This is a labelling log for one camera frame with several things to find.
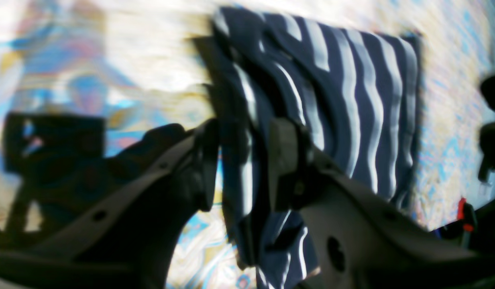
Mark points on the left gripper own black left finger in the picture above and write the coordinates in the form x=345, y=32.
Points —
x=127, y=240

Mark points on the left gripper own black right finger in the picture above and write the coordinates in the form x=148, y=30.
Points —
x=361, y=241

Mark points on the navy white striped T-shirt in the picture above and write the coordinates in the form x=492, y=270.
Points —
x=355, y=91

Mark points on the orange black clamp upper left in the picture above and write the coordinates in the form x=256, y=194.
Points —
x=467, y=220

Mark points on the patterned tile tablecloth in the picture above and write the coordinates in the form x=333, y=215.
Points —
x=137, y=55

